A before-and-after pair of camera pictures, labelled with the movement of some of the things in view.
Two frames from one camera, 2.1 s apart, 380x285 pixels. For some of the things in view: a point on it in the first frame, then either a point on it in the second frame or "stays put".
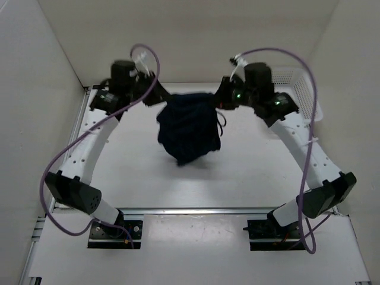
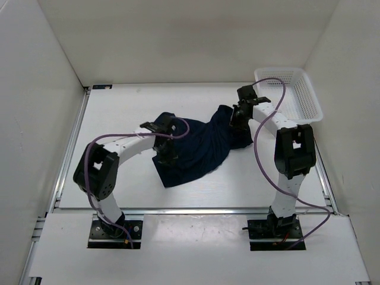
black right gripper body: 243,97 -> 238,120
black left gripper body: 140,85 -> 165,152
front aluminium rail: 199,212 stays put
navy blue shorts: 190,126 -> 205,146
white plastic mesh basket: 295,82 stays put
